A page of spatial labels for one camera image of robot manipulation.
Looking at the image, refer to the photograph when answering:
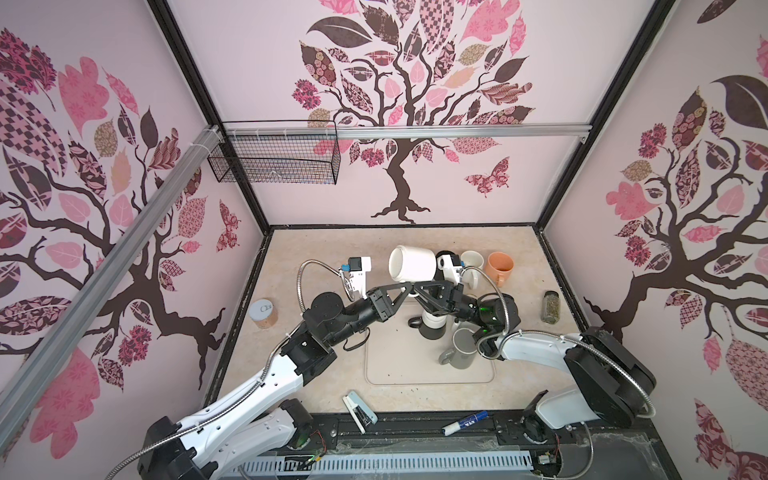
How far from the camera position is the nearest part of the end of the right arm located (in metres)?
0.62

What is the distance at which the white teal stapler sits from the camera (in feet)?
2.45

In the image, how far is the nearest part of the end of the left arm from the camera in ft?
1.87

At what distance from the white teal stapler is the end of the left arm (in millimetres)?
335
